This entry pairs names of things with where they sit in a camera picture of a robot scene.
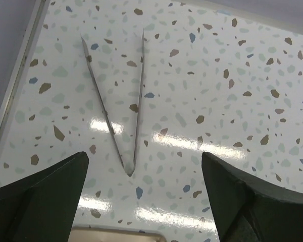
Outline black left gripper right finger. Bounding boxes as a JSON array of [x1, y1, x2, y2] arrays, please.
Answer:
[[201, 152, 303, 241]]

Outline metal tongs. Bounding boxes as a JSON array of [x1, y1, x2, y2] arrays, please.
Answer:
[[80, 29, 145, 176]]

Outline aluminium table rail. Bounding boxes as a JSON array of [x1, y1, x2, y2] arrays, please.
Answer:
[[0, 0, 51, 154]]

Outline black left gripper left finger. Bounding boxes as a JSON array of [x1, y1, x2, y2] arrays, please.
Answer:
[[0, 152, 89, 241]]

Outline gold tin lid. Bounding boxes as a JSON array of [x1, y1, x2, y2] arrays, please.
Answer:
[[68, 227, 167, 242]]

